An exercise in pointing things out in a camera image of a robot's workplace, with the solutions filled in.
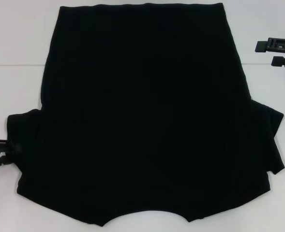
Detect black t-shirt with white print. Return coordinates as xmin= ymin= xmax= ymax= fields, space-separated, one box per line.
xmin=6 ymin=2 xmax=285 ymax=214

